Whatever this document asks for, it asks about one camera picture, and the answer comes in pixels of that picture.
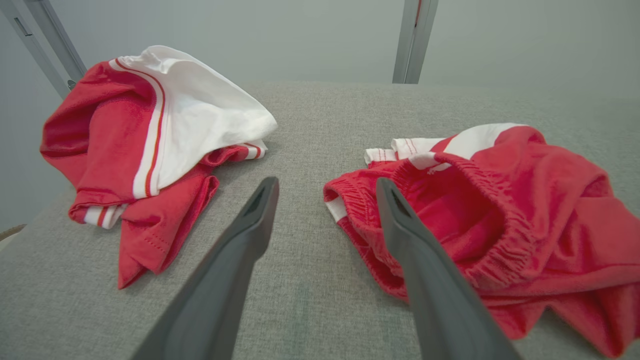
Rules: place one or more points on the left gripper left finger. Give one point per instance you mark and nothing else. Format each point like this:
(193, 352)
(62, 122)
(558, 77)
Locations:
(225, 280)

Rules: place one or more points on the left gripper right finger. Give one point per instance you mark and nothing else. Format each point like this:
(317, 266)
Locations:
(435, 300)

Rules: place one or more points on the red shorts with white stripes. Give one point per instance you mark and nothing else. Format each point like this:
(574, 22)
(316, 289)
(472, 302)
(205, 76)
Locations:
(550, 210)

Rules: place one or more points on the red and white sports shirt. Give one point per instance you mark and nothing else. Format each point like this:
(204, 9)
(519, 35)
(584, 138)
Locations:
(100, 130)

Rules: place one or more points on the grey metal partition post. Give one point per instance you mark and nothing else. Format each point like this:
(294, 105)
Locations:
(405, 45)
(426, 40)

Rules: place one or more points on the slanted grey metal frame bar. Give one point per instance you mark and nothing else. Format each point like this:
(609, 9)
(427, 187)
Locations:
(37, 55)
(57, 42)

